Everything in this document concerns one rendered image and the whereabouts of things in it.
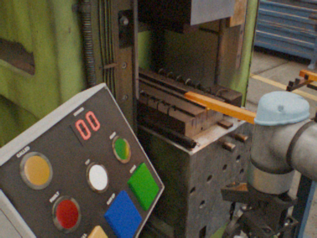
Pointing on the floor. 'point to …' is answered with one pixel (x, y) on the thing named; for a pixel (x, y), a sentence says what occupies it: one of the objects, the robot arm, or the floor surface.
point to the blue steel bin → (288, 27)
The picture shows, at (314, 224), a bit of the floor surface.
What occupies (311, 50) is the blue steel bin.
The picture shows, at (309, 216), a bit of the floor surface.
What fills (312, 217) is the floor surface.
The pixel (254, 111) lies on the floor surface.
